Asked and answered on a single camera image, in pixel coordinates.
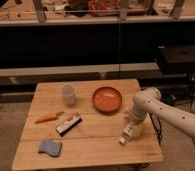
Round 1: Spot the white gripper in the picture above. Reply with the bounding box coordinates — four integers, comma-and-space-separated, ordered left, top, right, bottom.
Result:
126, 116, 143, 138

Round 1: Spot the white plastic bottle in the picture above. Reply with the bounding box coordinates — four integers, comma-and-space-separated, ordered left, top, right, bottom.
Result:
119, 122, 135, 145

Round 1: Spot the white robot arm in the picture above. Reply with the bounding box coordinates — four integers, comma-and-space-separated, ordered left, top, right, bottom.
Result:
129, 87, 195, 139

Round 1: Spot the orange ceramic bowl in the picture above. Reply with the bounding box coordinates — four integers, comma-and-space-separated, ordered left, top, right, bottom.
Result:
92, 87, 122, 113

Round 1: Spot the wooden table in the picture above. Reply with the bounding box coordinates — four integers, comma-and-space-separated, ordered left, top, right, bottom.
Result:
12, 79, 163, 171

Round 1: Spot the black box on shelf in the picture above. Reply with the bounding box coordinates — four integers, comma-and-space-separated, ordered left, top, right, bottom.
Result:
156, 45, 195, 74

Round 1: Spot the clear plastic cup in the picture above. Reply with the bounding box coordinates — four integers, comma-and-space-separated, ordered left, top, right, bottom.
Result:
61, 85, 76, 105

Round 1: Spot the orange toy carrot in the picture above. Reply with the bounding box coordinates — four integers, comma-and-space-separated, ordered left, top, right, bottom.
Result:
35, 111, 64, 124

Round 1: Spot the blue sponge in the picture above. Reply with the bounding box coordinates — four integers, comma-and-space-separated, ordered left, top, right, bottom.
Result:
38, 139, 62, 157

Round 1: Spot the black cable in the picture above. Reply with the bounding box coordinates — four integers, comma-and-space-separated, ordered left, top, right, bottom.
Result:
150, 113, 165, 146

